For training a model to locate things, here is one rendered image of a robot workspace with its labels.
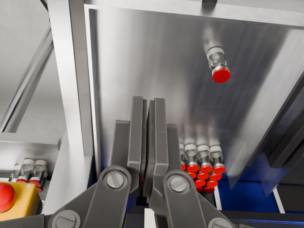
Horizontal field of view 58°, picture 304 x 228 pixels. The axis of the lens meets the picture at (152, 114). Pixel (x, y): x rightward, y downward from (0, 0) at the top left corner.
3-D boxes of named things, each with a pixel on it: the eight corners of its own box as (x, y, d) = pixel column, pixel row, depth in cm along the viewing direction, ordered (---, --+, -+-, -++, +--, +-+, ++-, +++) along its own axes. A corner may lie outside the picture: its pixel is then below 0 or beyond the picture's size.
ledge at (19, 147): (68, 176, 60) (65, 184, 59) (6, 173, 59) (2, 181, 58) (60, 135, 50) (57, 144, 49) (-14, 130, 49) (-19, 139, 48)
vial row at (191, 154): (219, 152, 50) (223, 174, 47) (121, 146, 49) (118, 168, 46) (222, 145, 49) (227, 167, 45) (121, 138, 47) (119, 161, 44)
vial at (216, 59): (221, 61, 36) (227, 83, 33) (205, 60, 36) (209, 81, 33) (226, 47, 34) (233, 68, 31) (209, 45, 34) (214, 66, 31)
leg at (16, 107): (73, 25, 119) (10, 182, 65) (53, 23, 118) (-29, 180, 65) (72, 5, 113) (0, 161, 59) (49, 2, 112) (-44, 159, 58)
